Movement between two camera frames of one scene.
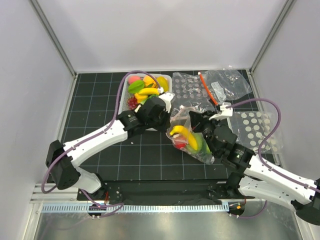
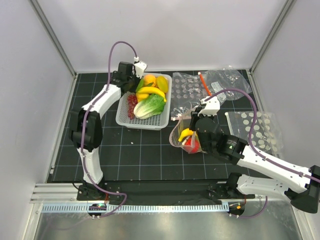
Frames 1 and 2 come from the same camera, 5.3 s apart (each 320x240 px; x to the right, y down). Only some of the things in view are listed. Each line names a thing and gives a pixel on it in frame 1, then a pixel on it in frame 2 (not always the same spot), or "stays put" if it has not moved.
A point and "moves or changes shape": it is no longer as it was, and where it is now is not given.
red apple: (181, 145) → (192, 144)
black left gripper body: (160, 123) → (133, 81)
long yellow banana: (178, 128) moves or changes shape
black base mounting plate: (197, 190) stays put
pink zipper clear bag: (185, 137) moves or changes shape
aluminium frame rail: (287, 6) stays put
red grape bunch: (132, 103) stays put
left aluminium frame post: (47, 24) stays put
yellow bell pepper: (140, 98) stays put
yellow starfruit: (163, 83) stays put
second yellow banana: (153, 91) stays put
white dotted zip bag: (252, 127) stays put
